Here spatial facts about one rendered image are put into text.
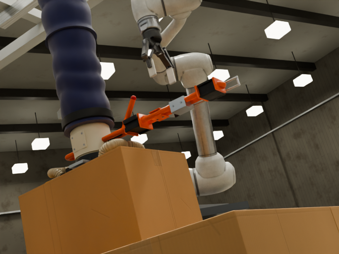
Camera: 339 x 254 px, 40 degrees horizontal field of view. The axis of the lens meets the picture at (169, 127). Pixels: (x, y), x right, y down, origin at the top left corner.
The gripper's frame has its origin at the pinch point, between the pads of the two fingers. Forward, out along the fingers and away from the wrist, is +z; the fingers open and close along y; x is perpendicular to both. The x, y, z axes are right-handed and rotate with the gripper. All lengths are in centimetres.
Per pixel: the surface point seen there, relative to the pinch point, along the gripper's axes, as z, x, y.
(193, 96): 14.7, 12.9, 3.9
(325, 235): 74, 50, 32
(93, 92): -6.8, -31.9, 4.8
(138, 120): 14.4, -12.4, 5.2
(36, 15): -202, -204, -143
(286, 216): 69, 50, 55
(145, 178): 39.0, -10.6, 12.5
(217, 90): 16.6, 22.1, 3.6
